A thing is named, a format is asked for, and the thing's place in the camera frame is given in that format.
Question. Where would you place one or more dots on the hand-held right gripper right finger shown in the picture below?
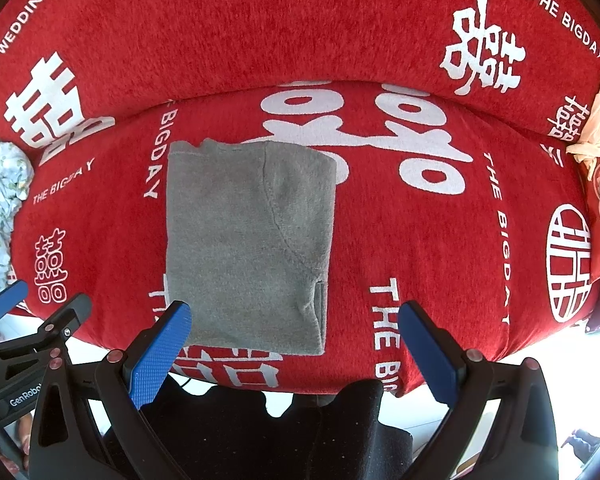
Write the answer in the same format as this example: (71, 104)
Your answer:
(430, 355)

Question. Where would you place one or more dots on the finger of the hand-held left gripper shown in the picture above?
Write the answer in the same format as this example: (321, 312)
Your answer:
(7, 299)
(67, 317)

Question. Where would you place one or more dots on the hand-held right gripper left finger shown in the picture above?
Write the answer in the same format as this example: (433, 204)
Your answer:
(160, 355)

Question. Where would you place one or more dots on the grey knit sweater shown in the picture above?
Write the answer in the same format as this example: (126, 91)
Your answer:
(245, 240)

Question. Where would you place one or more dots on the person's left hand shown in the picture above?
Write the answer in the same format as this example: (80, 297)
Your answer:
(25, 432)

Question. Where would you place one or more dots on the floral light blue cloth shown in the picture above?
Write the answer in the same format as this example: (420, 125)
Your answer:
(0, 200)

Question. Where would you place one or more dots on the person's black pants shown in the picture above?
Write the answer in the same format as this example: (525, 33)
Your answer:
(260, 440)

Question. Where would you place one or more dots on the dark small object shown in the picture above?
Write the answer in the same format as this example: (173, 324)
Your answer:
(582, 444)

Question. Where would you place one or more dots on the cream cloth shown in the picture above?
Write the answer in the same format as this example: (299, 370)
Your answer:
(597, 125)

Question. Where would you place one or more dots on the red printed sofa cover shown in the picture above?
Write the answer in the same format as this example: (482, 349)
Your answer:
(380, 35)

